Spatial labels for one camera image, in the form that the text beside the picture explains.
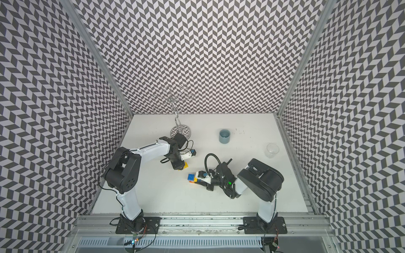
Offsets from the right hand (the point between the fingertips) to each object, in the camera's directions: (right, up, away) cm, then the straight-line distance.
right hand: (198, 179), depth 87 cm
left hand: (-12, +6, +6) cm, 15 cm away
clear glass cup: (+43, +16, +5) cm, 46 cm away
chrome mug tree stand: (-13, +28, +11) cm, 33 cm away
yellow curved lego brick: (-7, +8, -2) cm, 10 cm away
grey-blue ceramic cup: (+16, +23, +15) cm, 32 cm away
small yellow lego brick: (-1, +1, -5) cm, 5 cm away
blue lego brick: (-3, +3, -6) cm, 8 cm away
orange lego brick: (-3, -1, -3) cm, 5 cm away
